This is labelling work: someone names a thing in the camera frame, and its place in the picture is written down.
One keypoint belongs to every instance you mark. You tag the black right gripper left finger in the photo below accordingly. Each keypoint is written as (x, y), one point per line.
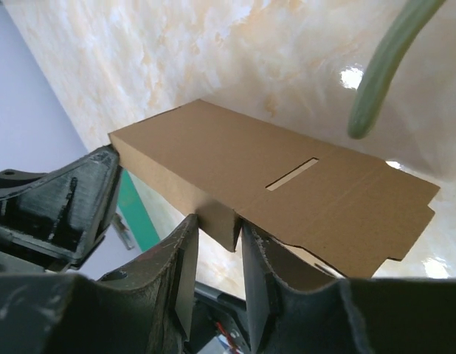
(144, 306)

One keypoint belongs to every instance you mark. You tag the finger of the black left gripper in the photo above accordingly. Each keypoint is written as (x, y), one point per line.
(100, 169)

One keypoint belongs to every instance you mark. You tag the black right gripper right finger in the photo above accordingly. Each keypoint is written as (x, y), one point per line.
(292, 307)

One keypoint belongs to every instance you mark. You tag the green pear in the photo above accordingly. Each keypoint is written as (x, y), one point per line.
(383, 65)

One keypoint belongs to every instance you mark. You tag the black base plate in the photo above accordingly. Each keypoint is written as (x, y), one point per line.
(219, 323)

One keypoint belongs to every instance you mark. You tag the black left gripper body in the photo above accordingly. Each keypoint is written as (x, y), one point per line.
(43, 213)

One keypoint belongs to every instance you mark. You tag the brown cardboard box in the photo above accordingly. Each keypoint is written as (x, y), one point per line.
(350, 210)

